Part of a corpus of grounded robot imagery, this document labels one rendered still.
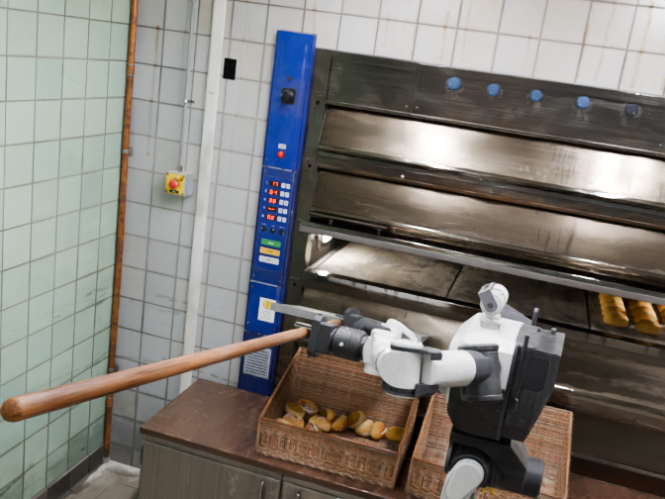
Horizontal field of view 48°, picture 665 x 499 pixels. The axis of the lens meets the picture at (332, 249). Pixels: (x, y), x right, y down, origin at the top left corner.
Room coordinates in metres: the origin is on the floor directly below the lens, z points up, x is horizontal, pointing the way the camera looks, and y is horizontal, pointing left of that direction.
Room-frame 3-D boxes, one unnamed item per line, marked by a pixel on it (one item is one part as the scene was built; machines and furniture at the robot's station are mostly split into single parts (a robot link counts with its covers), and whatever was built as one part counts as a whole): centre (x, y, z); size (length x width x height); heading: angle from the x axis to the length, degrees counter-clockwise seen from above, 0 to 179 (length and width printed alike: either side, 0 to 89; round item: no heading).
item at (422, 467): (2.61, -0.71, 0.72); 0.56 x 0.49 x 0.28; 75
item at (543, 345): (2.03, -0.53, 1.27); 0.34 x 0.30 x 0.36; 162
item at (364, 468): (2.76, -0.13, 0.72); 0.56 x 0.49 x 0.28; 77
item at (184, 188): (3.21, 0.70, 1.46); 0.10 x 0.07 x 0.10; 75
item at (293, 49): (4.04, 0.02, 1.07); 1.93 x 0.16 x 2.15; 165
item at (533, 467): (2.03, -0.57, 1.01); 0.28 x 0.13 x 0.18; 76
